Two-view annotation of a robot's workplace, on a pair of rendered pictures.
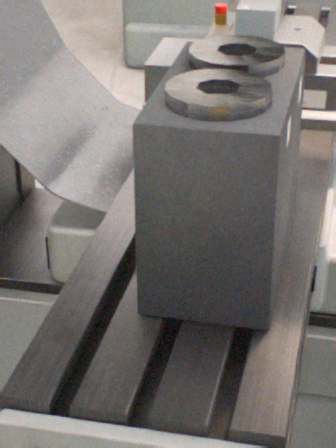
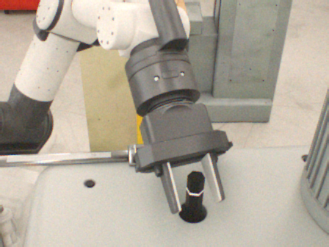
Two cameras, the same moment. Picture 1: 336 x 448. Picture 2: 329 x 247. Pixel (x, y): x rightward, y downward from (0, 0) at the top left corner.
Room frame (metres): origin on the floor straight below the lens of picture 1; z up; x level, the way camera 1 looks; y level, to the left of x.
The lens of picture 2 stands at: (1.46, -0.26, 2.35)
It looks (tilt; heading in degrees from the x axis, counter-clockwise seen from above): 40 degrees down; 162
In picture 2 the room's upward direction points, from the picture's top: 1 degrees clockwise
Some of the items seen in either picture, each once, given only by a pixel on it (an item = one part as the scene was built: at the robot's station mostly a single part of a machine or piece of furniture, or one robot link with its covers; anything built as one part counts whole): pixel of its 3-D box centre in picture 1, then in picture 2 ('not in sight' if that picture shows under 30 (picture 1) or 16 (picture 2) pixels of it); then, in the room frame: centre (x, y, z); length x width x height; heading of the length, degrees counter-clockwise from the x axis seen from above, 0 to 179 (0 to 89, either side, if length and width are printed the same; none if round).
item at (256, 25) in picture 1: (257, 25); not in sight; (1.19, -0.12, 1.05); 0.06 x 0.05 x 0.06; 167
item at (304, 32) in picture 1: (299, 43); not in sight; (1.17, -0.17, 1.03); 0.12 x 0.06 x 0.04; 167
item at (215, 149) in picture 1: (225, 169); not in sight; (0.77, -0.05, 1.04); 0.22 x 0.12 x 0.20; 167
